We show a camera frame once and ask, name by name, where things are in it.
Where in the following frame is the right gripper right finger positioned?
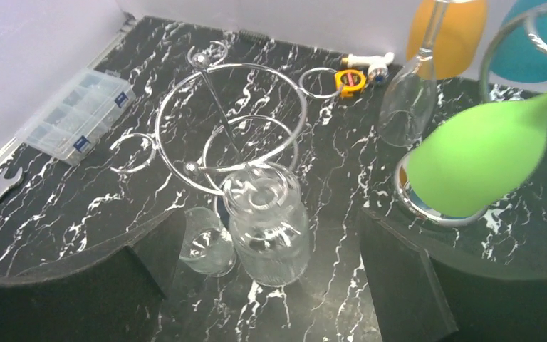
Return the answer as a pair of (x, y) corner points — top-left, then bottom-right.
(358, 209), (547, 341)

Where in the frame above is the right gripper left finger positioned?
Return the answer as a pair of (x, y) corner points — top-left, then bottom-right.
(0, 210), (186, 341)

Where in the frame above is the chrome glass rack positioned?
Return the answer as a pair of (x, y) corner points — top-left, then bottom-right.
(108, 39), (345, 218)
(393, 4), (547, 229)

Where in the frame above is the clear stemless glass front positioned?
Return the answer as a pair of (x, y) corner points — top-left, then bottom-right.
(179, 207), (236, 277)

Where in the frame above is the clear stemless glass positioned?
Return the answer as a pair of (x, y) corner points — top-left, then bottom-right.
(222, 162), (311, 287)
(179, 207), (236, 277)

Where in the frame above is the green plastic wine glass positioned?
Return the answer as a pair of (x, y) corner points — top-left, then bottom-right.
(405, 0), (547, 219)

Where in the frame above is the tall clear champagne flute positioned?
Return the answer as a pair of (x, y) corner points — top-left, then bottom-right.
(377, 1), (468, 147)

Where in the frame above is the orange plastic wine glass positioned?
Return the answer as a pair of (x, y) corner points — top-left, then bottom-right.
(405, 0), (488, 79)

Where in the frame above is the blue plastic wine glass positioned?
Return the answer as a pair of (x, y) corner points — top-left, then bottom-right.
(490, 0), (547, 83)

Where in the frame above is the clear plastic screw box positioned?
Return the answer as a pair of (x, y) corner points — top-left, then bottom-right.
(16, 68), (136, 166)

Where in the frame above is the yellow tape measure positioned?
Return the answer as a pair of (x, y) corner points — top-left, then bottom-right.
(334, 69), (367, 99)

